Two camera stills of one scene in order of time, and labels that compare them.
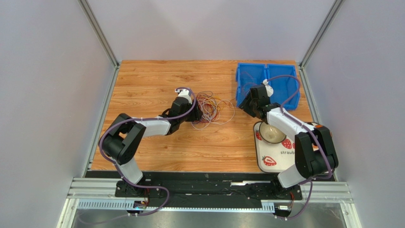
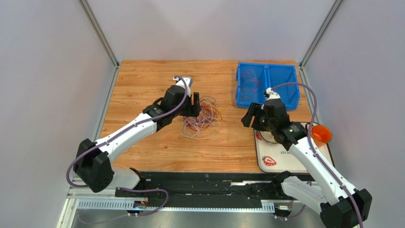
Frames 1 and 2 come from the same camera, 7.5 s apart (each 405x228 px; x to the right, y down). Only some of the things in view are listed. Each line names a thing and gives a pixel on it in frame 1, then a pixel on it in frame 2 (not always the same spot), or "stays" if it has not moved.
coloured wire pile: x=220 y=112 -> x=204 y=126
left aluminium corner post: x=102 y=38 stays
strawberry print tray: x=274 y=158 stays
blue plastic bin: x=249 y=75 stays
